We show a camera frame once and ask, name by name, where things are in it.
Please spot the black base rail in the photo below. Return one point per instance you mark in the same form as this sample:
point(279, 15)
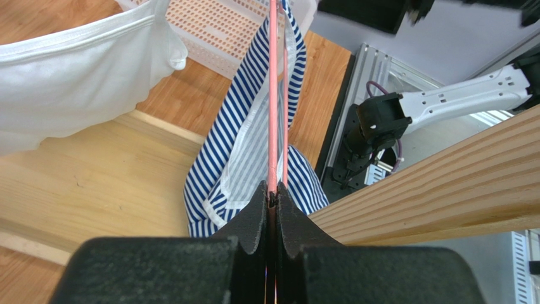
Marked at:
point(367, 243)

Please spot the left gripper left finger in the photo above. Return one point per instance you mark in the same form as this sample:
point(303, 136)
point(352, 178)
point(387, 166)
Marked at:
point(230, 266)

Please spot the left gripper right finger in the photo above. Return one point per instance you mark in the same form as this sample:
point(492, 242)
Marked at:
point(312, 267)

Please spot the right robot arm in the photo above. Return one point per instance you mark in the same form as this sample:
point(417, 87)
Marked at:
point(382, 120)

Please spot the white tank top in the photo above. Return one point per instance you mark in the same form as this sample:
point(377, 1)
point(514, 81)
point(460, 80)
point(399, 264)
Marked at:
point(58, 84)

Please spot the white plastic basket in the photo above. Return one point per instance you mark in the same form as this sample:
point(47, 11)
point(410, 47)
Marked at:
point(216, 34)

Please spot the blue striped tank top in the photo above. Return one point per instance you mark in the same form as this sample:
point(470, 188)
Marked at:
point(233, 159)

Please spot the pink wire hanger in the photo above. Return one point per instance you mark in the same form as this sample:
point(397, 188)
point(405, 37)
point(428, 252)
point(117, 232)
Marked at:
point(277, 95)

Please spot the wooden clothes rack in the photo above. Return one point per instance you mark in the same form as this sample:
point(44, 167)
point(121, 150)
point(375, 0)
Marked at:
point(125, 178)

